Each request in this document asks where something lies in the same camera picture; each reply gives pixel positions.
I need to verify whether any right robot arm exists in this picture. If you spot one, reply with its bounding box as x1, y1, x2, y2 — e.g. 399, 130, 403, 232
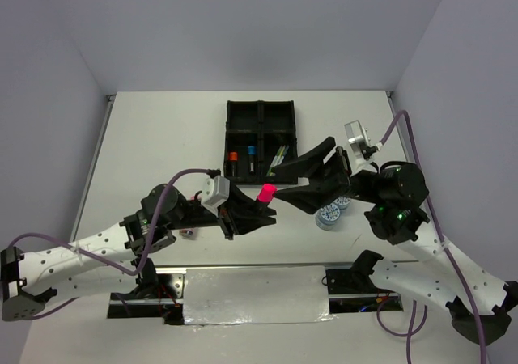
273, 137, 517, 346

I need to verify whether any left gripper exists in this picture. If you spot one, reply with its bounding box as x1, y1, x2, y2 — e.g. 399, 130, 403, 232
168, 181, 276, 240

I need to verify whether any pink bottle of pens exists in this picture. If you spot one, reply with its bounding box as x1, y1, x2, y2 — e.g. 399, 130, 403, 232
179, 228, 197, 240

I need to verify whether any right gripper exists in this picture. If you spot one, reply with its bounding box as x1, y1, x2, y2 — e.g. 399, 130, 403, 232
268, 133, 383, 213

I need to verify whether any black compartment tray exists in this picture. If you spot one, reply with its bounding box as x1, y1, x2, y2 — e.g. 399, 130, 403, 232
223, 100, 298, 186

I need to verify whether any blue slim pen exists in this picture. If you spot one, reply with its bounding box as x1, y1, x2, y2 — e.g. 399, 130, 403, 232
278, 146, 290, 165

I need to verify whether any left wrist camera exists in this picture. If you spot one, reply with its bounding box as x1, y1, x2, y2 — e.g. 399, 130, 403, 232
201, 176, 230, 217

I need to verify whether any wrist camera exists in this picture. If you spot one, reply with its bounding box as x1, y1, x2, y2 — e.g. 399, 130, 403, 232
201, 176, 230, 217
344, 120, 383, 175

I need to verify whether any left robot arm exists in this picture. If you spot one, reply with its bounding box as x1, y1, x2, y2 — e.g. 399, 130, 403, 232
1, 177, 277, 322

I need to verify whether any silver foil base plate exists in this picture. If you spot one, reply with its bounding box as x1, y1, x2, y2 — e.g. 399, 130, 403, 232
183, 265, 333, 325

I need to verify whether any orange tip black highlighter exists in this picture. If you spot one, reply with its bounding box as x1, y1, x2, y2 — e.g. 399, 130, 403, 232
229, 160, 238, 177

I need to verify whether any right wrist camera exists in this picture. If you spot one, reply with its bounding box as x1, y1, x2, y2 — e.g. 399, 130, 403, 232
344, 120, 383, 175

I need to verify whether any pink tip black highlighter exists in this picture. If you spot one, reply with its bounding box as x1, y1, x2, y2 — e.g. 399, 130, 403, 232
256, 201, 269, 214

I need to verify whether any green slim pen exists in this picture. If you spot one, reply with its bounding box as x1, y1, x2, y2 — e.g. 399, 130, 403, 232
275, 145, 289, 166

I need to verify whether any pink highlighter cap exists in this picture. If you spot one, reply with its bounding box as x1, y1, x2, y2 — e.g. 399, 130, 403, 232
257, 184, 278, 204

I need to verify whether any blue tip black highlighter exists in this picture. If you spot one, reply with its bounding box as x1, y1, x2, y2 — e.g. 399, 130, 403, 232
248, 154, 256, 175

